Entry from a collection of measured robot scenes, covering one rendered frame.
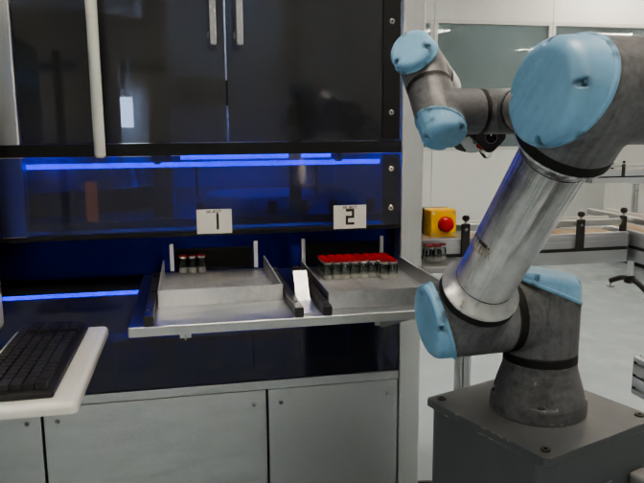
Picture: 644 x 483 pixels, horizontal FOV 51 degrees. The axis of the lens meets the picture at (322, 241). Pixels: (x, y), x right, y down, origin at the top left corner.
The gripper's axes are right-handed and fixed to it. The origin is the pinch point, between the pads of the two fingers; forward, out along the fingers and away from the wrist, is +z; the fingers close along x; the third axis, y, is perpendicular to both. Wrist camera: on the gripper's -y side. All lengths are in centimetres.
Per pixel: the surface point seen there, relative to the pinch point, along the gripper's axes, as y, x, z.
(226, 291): 13, 58, -13
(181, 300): 16, 65, -18
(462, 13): 347, -144, 397
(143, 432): 19, 106, 9
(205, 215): 40, 54, -4
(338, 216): 26.2, 33.1, 17.0
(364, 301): -5.9, 39.4, -1.4
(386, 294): -7.3, 35.4, 1.0
